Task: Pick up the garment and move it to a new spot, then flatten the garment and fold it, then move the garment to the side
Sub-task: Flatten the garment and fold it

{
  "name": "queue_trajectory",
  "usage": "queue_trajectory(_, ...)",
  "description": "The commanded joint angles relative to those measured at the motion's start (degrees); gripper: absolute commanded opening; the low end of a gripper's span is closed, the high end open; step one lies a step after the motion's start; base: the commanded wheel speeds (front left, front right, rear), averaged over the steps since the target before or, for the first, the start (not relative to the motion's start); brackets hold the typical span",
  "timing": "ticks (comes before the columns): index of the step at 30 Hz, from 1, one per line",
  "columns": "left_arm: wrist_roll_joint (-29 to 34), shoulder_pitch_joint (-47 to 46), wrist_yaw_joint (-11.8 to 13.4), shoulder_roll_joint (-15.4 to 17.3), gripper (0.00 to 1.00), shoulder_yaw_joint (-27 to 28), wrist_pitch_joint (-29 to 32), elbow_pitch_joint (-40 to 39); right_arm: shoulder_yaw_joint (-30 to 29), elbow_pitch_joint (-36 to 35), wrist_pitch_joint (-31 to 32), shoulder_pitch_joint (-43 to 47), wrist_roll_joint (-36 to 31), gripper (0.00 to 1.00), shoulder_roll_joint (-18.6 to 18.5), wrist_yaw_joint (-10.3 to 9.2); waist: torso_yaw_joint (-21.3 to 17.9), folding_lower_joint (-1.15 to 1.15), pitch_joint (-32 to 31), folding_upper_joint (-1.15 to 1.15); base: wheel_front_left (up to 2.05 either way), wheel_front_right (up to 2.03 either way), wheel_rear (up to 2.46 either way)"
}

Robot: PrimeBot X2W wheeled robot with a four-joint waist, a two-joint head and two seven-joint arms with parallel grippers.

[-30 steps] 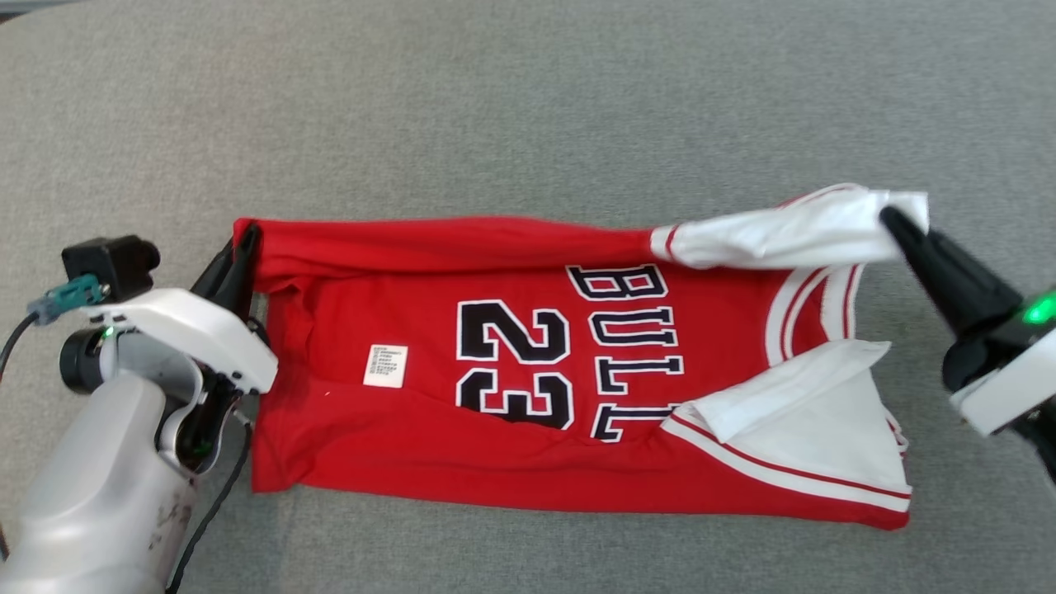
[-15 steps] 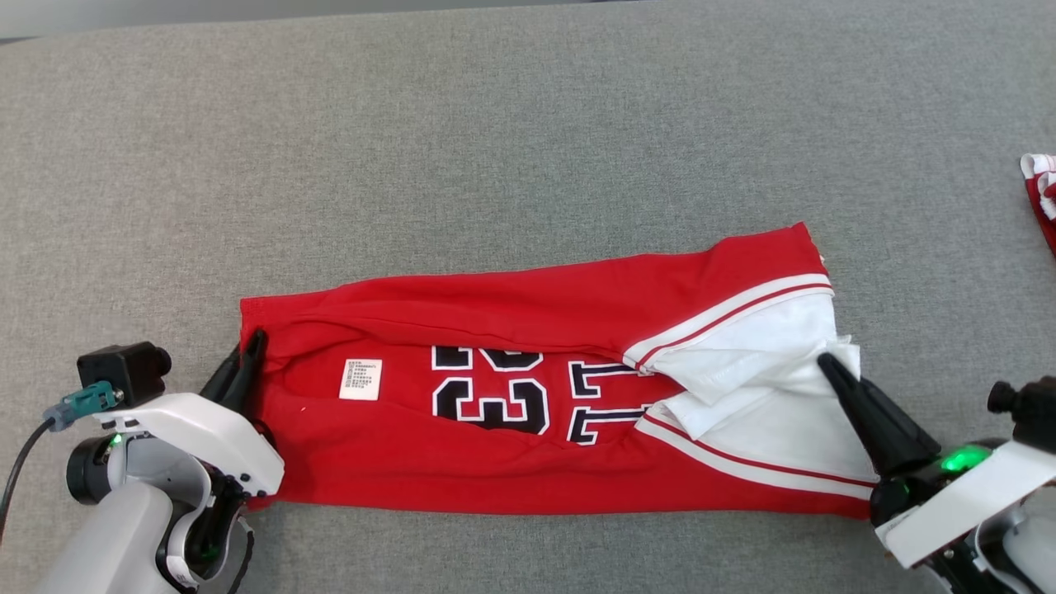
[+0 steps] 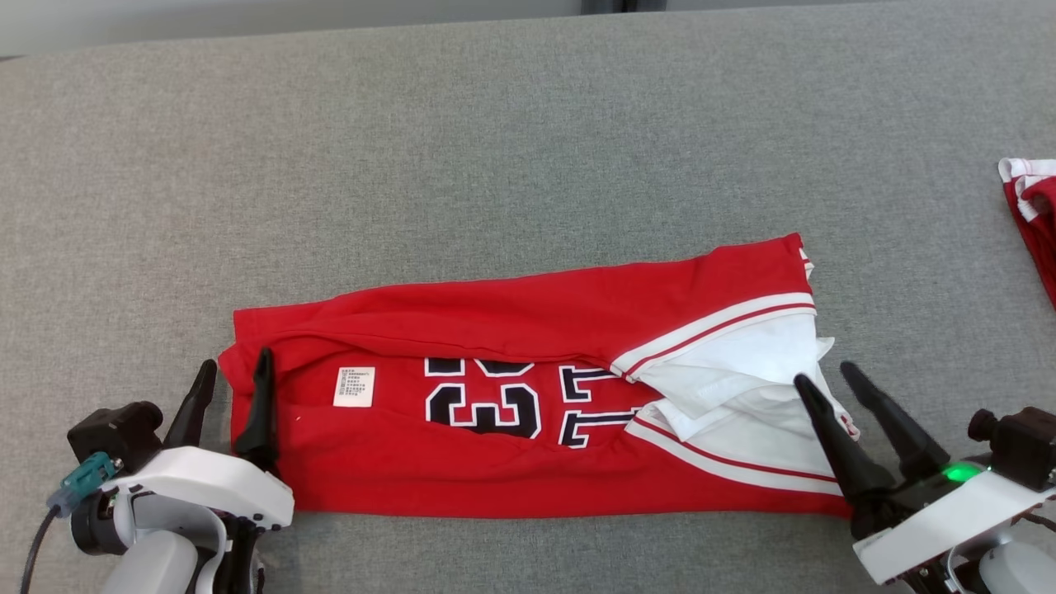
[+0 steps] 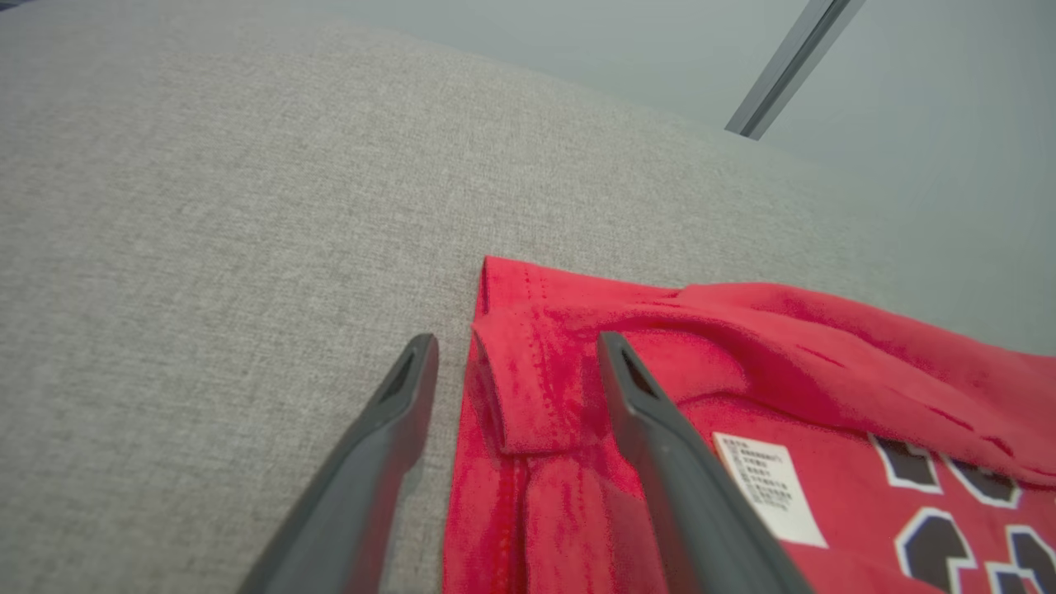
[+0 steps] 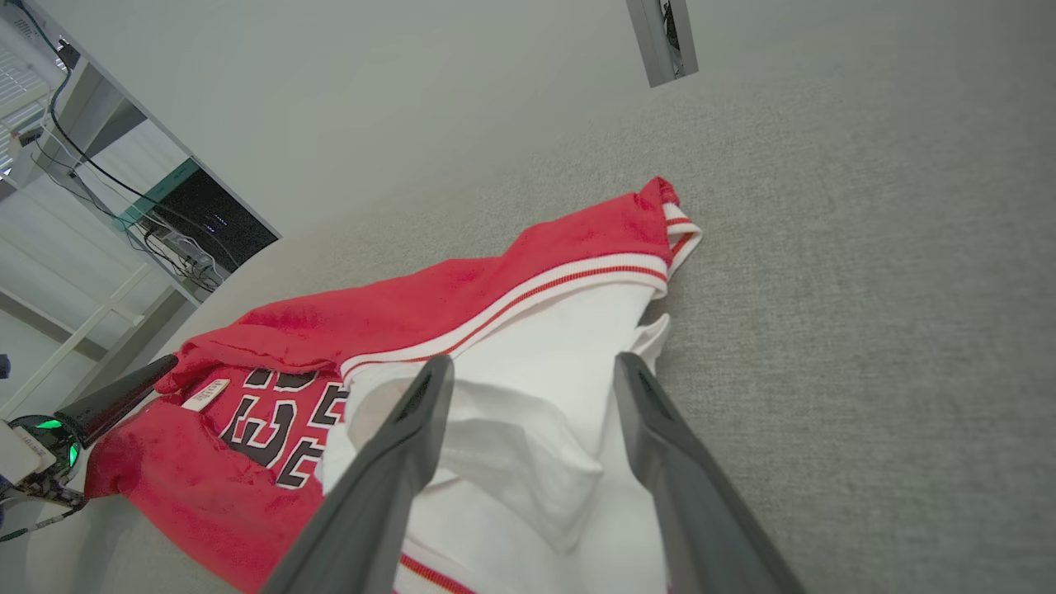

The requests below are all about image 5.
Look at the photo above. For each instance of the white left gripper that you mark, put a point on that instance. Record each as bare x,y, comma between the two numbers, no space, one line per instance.
41,454

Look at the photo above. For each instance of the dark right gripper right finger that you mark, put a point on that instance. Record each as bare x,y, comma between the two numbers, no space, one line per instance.
693,511

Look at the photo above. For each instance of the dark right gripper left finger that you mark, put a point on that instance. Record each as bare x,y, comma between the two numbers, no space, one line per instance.
388,487

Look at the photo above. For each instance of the red jersey white trim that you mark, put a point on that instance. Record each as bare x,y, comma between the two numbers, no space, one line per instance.
528,396

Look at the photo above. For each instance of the black computer box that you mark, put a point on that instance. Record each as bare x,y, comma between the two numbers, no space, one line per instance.
219,223

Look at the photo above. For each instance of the black power adapter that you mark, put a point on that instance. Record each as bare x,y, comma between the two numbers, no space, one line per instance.
69,55

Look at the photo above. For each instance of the white table frame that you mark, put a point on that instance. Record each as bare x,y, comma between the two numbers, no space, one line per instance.
82,330

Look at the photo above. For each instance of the grey metal partition post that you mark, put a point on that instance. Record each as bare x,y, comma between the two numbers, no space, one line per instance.
656,41

